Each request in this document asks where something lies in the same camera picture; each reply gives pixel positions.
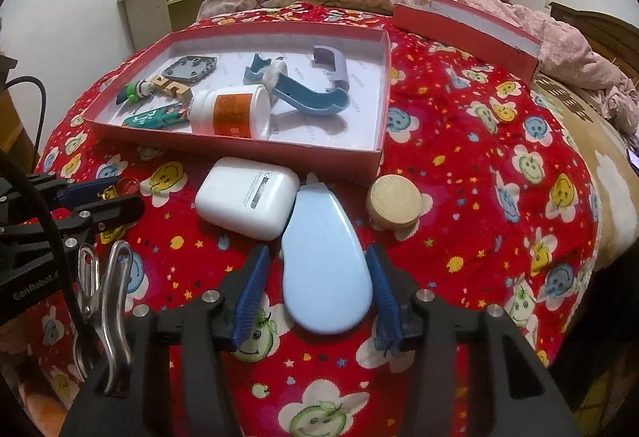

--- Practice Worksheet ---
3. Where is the red gold charm keychain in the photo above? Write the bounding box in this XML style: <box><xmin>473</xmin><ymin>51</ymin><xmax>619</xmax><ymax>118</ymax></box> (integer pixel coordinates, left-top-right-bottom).
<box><xmin>99</xmin><ymin>177</ymin><xmax>140</xmax><ymax>200</ymax></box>

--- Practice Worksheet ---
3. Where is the light blue oval case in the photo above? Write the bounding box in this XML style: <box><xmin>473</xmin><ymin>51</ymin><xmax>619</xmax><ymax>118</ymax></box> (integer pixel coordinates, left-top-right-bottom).
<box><xmin>282</xmin><ymin>183</ymin><xmax>373</xmax><ymax>335</ymax></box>

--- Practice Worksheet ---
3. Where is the white earbuds case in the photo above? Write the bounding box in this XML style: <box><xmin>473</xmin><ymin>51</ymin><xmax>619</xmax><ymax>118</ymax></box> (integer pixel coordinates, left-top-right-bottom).
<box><xmin>194</xmin><ymin>157</ymin><xmax>300</xmax><ymax>241</ymax></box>

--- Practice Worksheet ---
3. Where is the green striped toy figure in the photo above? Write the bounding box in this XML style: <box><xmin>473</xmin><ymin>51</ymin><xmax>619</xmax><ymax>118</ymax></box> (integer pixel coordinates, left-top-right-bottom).
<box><xmin>116</xmin><ymin>80</ymin><xmax>155</xmax><ymax>105</ymax></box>

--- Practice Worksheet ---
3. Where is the wooden puzzle block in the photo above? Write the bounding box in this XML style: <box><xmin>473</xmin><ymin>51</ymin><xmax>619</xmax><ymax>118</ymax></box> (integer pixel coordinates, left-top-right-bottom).
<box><xmin>149</xmin><ymin>75</ymin><xmax>193</xmax><ymax>103</ymax></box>

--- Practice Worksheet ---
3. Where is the round wooden disc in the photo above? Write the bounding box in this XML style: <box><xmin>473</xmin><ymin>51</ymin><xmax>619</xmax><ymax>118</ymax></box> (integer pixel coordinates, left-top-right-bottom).
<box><xmin>366</xmin><ymin>174</ymin><xmax>423</xmax><ymax>230</ymax></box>

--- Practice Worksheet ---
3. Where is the blue curved plastic piece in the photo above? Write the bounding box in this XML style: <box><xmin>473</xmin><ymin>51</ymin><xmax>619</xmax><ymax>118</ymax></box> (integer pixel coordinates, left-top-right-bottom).
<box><xmin>242</xmin><ymin>53</ymin><xmax>350</xmax><ymax>117</ymax></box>

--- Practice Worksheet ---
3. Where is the lavender plastic hook piece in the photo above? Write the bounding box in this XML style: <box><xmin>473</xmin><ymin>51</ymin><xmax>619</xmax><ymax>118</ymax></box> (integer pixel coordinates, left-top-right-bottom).
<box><xmin>313</xmin><ymin>46</ymin><xmax>350</xmax><ymax>92</ymax></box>

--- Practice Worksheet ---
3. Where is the metal spring clamp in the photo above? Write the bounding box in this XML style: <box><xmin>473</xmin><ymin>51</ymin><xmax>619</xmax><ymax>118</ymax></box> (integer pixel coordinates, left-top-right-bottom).
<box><xmin>73</xmin><ymin>240</ymin><xmax>133</xmax><ymax>395</ymax></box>

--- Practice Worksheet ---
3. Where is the teal patterned lighter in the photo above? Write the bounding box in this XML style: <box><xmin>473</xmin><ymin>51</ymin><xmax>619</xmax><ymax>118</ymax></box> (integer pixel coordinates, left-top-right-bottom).
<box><xmin>122</xmin><ymin>104</ymin><xmax>189</xmax><ymax>130</ymax></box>

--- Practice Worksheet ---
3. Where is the white pill bottle orange label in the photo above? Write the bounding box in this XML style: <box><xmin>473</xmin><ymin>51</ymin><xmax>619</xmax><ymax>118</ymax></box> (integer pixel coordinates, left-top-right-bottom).
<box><xmin>189</xmin><ymin>84</ymin><xmax>271</xmax><ymax>139</ymax></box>

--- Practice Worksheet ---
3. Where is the grey building plate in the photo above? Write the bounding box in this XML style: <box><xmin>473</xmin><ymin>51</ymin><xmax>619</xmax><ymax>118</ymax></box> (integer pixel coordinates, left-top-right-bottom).
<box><xmin>161</xmin><ymin>55</ymin><xmax>218</xmax><ymax>85</ymax></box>

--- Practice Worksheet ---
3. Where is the red smiley flower blanket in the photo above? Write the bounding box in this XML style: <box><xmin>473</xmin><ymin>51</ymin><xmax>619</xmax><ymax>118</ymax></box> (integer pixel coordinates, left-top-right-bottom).
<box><xmin>39</xmin><ymin>3</ymin><xmax>598</xmax><ymax>436</ymax></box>

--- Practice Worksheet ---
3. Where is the red shallow box tray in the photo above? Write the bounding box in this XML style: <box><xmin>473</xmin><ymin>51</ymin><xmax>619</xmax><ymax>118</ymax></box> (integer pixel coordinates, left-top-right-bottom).
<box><xmin>85</xmin><ymin>22</ymin><xmax>390</xmax><ymax>183</ymax></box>

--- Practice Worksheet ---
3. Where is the beige bookshelf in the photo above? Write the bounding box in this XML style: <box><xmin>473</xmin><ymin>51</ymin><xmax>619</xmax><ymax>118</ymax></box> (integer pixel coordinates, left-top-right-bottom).
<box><xmin>117</xmin><ymin>0</ymin><xmax>205</xmax><ymax>52</ymax></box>

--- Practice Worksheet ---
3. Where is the red box lid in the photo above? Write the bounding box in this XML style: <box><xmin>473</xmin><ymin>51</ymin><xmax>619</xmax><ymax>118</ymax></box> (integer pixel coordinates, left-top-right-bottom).
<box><xmin>393</xmin><ymin>0</ymin><xmax>542</xmax><ymax>84</ymax></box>

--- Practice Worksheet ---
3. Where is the dark wooden headboard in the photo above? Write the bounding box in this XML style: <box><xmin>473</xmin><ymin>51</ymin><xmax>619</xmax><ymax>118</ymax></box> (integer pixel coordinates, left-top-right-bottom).
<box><xmin>549</xmin><ymin>2</ymin><xmax>639</xmax><ymax>84</ymax></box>

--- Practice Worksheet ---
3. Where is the black cable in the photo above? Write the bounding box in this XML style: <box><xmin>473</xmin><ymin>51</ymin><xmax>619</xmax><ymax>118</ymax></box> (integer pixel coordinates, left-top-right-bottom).
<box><xmin>0</xmin><ymin>74</ymin><xmax>76</xmax><ymax>318</ymax></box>

